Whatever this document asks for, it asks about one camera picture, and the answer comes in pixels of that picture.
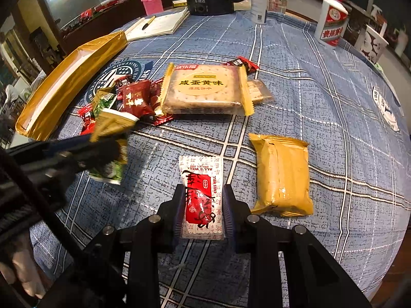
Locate red chocolate candy bar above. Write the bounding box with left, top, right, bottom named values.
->
left=77, top=104, right=96, bottom=135

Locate green gold snack pack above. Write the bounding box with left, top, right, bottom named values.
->
left=91, top=87, right=116, bottom=118
left=89, top=109, right=138, bottom=185

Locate dark red snack pack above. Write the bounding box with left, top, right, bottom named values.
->
left=116, top=78, right=174, bottom=126

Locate plain yellow snack pack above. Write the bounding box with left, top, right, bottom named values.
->
left=249, top=133, right=313, bottom=217

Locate white red candy packet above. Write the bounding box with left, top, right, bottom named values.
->
left=179, top=156, right=224, bottom=240

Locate yellow cracker pack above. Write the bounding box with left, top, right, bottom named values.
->
left=160, top=63, right=254, bottom=116

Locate gold cardboard tray box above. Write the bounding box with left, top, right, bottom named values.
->
left=15, top=31, right=127, bottom=140

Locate black yellow pen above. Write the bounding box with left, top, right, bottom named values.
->
left=142, top=15, right=156, bottom=31

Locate white notebook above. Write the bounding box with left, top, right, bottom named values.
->
left=125, top=7, right=190, bottom=42

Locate pink sleeved bottle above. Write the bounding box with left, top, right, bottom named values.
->
left=142, top=0, right=164, bottom=15

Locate clear cracker packet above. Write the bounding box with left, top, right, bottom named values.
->
left=247, top=79, right=274, bottom=104

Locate small red black candy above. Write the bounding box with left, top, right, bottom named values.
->
left=224, top=56, right=259, bottom=75

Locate blue plaid tablecloth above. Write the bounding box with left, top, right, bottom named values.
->
left=29, top=8, right=411, bottom=308

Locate small clear glass jar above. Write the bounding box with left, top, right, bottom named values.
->
left=268, top=0, right=287, bottom=14

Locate white patterned paper cup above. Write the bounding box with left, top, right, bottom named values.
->
left=359, top=25, right=388, bottom=64

